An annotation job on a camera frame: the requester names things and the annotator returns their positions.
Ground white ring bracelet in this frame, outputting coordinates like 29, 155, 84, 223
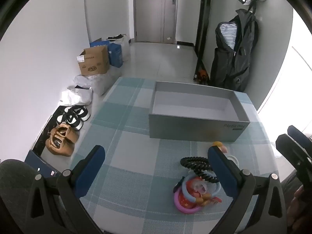
226, 154, 240, 165

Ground black spiral hair tie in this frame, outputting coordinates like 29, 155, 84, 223
180, 156, 212, 171
193, 169, 220, 184

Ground orange pink small toy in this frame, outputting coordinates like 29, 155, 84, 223
212, 141, 228, 154

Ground pink doll hair clip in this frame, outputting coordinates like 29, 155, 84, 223
189, 177, 208, 195

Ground red star hair accessory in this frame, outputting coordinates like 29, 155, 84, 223
178, 191, 222, 209

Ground pink purple ring bracelet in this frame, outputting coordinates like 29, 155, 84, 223
173, 186, 203, 215

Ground person's right hand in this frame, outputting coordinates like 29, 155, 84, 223
287, 185, 307, 231

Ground dark blue shoe box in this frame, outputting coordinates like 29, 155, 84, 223
24, 151, 60, 178

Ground tan brown shoes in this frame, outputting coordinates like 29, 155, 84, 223
45, 123, 79, 157

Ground black white sneakers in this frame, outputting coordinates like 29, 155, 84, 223
57, 105, 90, 131

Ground teal checked tablecloth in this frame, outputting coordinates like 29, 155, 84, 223
72, 78, 278, 233

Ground grey cardboard box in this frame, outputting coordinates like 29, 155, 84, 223
149, 81, 250, 142

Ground white plastic bags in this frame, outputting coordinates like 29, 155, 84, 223
58, 73, 120, 107

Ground black tripod stand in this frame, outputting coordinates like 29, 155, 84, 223
193, 0, 212, 85

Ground brown cardboard box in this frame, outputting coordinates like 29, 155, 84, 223
77, 45, 110, 76

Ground black hanging jacket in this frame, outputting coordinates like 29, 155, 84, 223
210, 6, 259, 92

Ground blue cardboard box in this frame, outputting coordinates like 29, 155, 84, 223
89, 38, 123, 68

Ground grey door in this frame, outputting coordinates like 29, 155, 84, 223
133, 0, 178, 44

